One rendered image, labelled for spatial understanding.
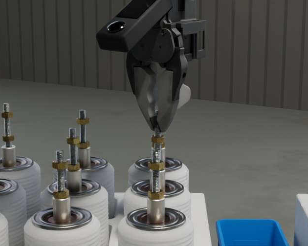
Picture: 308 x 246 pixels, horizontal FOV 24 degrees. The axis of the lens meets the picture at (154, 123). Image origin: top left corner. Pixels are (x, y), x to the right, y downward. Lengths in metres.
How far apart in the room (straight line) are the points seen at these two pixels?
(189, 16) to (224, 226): 0.44
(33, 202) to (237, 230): 0.37
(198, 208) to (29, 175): 0.27
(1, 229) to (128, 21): 0.30
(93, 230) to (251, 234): 0.46
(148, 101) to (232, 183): 0.90
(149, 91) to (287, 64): 1.79
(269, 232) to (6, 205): 0.50
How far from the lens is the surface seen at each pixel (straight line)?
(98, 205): 0.99
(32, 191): 1.13
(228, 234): 1.28
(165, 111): 0.96
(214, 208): 1.67
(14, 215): 1.02
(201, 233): 1.05
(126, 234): 0.88
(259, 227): 1.28
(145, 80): 0.97
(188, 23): 0.96
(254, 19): 2.76
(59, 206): 0.89
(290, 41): 2.72
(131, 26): 0.89
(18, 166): 1.13
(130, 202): 0.99
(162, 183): 1.00
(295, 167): 2.01
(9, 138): 1.13
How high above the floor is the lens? 0.58
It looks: 13 degrees down
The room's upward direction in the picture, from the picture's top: straight up
